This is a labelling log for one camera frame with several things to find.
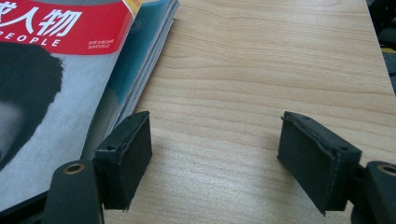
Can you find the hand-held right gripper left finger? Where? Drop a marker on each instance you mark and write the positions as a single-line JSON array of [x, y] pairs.
[[124, 161]]

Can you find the stand base with yellow-black tape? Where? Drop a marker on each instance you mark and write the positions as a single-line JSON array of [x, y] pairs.
[[386, 18]]

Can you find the red cover magazine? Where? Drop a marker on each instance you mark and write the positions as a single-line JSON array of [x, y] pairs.
[[68, 93]]

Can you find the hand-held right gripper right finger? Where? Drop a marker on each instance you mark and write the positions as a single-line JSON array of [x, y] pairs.
[[314, 161]]

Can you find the teal cover magazine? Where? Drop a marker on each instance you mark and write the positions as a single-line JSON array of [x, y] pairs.
[[140, 53]]

